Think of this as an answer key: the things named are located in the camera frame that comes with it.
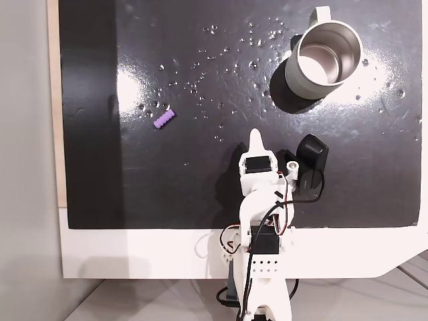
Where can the purple ribbed pen grip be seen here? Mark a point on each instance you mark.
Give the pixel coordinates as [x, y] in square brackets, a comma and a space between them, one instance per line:
[164, 119]

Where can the pale green steel mug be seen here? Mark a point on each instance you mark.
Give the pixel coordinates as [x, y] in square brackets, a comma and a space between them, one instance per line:
[294, 77]

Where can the black rubber mat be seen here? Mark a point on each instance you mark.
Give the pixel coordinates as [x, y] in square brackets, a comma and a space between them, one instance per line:
[167, 184]

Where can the black camera box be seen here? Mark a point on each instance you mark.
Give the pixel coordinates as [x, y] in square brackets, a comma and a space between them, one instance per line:
[312, 150]

